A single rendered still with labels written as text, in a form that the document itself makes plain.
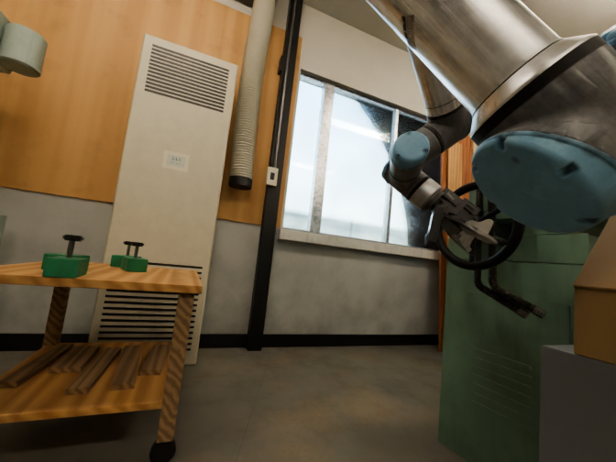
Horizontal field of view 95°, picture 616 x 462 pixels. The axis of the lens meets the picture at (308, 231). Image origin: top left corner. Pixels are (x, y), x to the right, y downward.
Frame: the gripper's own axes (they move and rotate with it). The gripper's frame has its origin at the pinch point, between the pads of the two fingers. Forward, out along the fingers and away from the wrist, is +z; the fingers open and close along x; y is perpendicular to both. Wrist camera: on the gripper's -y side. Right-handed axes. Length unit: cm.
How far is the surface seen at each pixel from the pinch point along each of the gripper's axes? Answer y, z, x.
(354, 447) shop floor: -70, 21, 35
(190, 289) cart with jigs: -70, -49, -4
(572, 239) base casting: 23.6, 14.8, 8.5
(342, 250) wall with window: -13, -55, 143
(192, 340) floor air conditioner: -116, -61, 70
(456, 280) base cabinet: 0.7, 5.2, 38.2
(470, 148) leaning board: 157, -53, 191
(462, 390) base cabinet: -28, 33, 41
